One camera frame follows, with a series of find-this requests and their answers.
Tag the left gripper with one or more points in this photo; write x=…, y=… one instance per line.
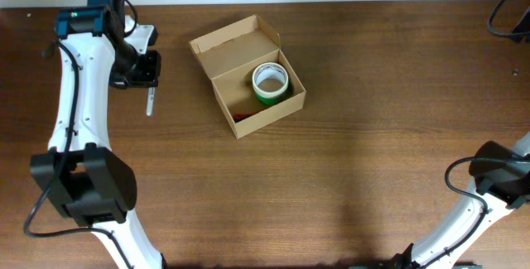
x=148, y=78

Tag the brown cardboard box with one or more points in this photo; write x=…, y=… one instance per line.
x=229, y=55

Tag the orange utility knife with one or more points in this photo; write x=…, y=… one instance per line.
x=241, y=116

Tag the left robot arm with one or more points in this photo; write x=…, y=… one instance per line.
x=102, y=46

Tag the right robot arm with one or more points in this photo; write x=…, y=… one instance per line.
x=499, y=185

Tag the beige masking tape roll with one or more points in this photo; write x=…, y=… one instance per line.
x=270, y=71

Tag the green tape roll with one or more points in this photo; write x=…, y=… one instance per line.
x=271, y=92

